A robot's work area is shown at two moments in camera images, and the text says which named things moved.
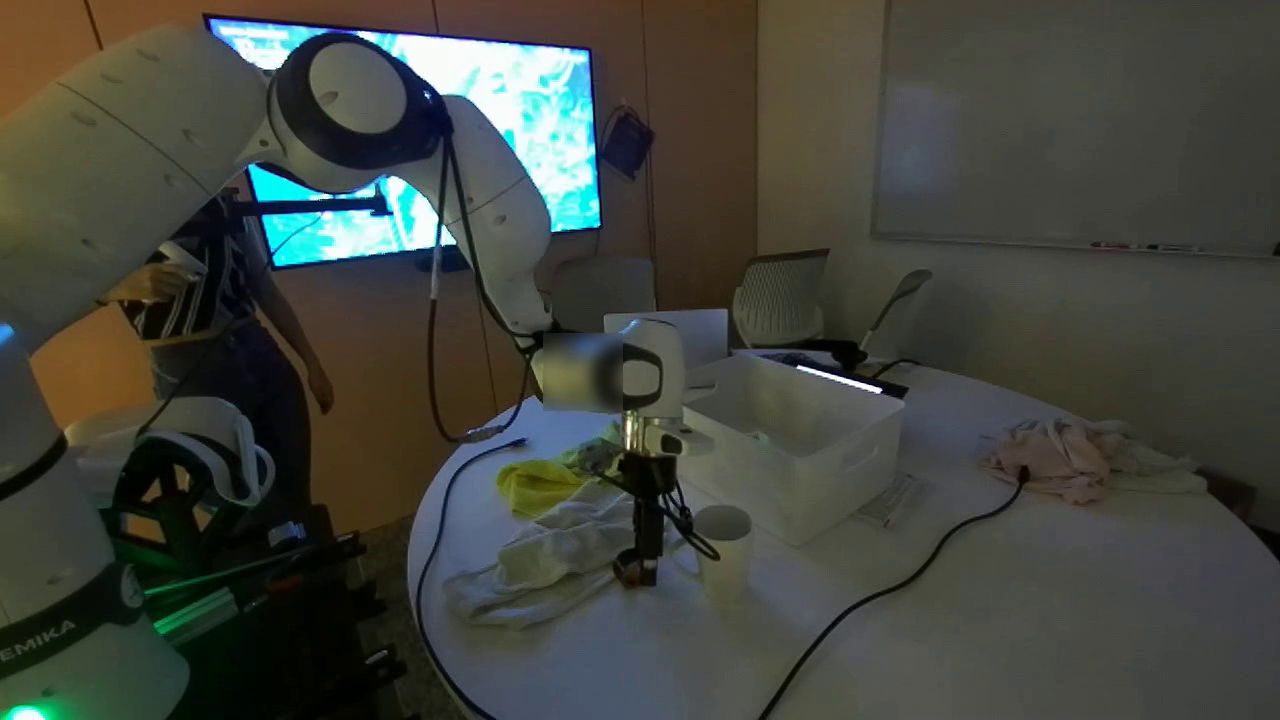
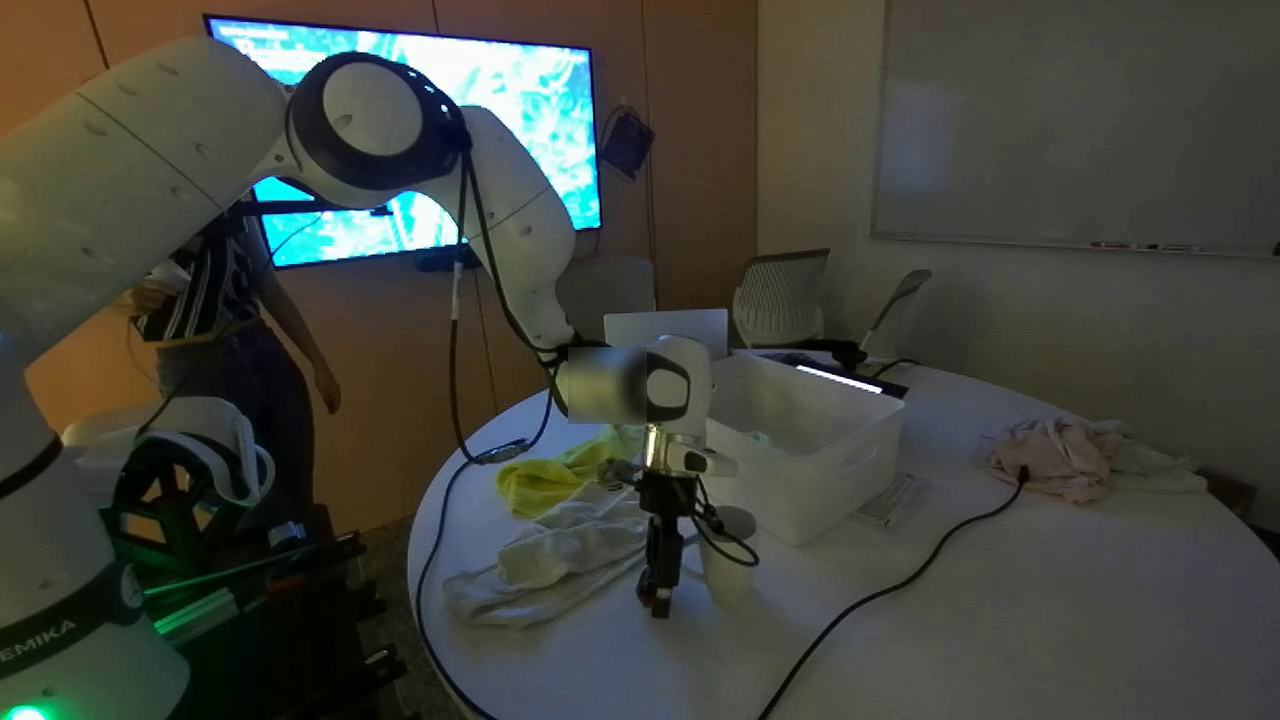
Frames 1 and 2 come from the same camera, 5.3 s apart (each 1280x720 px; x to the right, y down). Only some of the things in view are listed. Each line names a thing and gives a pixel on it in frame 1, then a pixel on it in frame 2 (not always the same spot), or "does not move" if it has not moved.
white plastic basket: (796, 448) does not move
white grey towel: (540, 564) does not move
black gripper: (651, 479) → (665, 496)
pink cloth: (1066, 456) does not move
